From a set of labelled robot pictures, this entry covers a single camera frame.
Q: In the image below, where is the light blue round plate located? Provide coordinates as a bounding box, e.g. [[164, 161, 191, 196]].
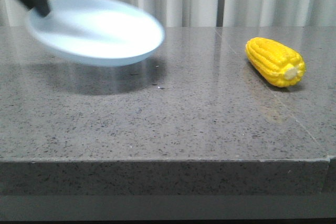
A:
[[26, 0, 165, 67]]

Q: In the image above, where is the yellow corn cob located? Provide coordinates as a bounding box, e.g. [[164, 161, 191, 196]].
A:
[[245, 37, 306, 88]]

